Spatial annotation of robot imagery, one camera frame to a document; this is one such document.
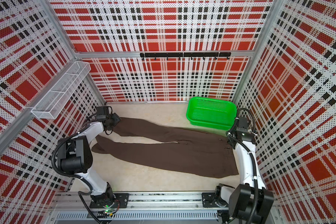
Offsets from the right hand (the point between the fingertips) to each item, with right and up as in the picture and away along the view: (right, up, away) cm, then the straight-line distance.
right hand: (232, 135), depth 81 cm
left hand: (-74, +9, +17) cm, 77 cm away
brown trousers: (-24, -12, +11) cm, 29 cm away
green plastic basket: (-1, +14, +33) cm, 35 cm away
